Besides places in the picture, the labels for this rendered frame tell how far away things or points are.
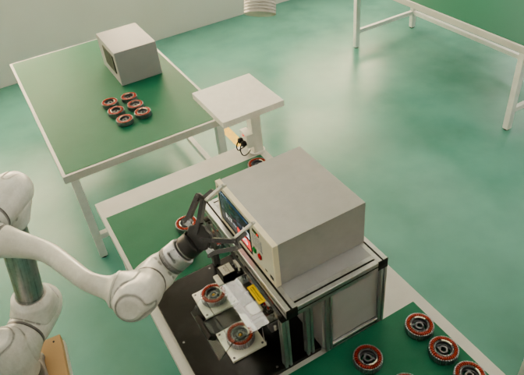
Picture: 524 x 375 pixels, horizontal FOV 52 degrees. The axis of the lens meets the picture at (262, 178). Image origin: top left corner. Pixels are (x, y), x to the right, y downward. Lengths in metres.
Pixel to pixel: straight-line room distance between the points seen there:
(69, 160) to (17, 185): 1.62
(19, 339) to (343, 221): 1.23
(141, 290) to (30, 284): 0.79
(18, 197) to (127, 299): 0.61
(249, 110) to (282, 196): 0.83
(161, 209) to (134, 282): 1.49
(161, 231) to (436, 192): 2.12
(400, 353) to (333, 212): 0.65
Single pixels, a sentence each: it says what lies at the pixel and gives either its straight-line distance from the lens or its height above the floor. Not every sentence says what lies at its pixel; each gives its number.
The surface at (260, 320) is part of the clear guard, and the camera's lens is 1.93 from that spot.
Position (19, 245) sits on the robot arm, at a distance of 1.73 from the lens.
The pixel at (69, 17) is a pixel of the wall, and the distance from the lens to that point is 6.36.
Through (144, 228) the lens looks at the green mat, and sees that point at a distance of 2.83.
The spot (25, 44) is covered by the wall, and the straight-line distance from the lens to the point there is 6.36.
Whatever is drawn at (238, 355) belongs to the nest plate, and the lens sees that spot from 2.20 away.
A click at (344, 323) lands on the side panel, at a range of 2.19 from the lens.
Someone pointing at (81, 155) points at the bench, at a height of 0.75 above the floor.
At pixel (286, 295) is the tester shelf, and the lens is 1.93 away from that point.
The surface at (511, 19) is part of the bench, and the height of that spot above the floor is 0.75.
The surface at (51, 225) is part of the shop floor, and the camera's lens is 4.28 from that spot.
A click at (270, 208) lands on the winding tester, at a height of 1.32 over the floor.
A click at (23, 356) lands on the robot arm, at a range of 2.21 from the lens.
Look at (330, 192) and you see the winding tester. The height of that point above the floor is 1.32.
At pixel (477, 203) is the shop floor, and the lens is 4.06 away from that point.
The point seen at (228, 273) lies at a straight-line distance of 2.28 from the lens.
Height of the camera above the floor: 2.61
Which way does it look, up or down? 39 degrees down
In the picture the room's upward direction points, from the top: 6 degrees counter-clockwise
